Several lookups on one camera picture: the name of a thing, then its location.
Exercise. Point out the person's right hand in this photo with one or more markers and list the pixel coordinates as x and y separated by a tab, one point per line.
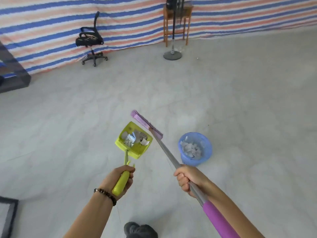
195	178

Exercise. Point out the person's left hand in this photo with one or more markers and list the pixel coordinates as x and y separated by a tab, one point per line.
111	180

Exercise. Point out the person's right middle finger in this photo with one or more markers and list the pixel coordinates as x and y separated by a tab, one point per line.
182	180

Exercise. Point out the person's left thumb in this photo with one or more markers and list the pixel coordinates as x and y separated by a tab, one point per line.
128	169

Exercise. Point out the person's right little finger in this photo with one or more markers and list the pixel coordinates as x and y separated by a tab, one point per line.
191	193

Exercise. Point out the purple broom with metal pole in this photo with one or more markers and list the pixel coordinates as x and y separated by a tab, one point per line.
168	156

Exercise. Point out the yellow-green plastic dustpan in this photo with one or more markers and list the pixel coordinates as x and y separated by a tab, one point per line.
130	127

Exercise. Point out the person's left forearm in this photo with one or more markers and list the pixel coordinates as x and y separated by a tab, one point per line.
91	218

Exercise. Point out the person's right forearm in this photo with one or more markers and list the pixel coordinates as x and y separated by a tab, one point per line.
237	214

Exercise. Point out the blue plastic waste basket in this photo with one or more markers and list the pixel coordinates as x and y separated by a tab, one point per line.
195	161

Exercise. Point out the paper scraps in dustpan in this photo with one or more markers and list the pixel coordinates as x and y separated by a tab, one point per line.
129	140

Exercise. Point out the paper scraps in basket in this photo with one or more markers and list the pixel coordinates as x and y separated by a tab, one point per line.
189	148

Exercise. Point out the person's dark shoe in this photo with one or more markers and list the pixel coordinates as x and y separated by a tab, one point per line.
140	231

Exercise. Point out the floor stand with round base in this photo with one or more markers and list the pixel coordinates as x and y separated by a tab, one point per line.
172	55

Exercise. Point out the black office swivel chair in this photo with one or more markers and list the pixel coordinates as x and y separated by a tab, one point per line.
89	40

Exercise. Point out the striped tarpaulin sheet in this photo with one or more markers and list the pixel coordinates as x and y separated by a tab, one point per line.
49	22

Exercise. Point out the brown wooden side table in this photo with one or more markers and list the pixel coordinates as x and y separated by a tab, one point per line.
189	11

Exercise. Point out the black bag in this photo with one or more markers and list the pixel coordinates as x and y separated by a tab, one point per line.
170	2

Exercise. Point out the black metal frame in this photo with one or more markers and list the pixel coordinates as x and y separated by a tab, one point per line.
10	215

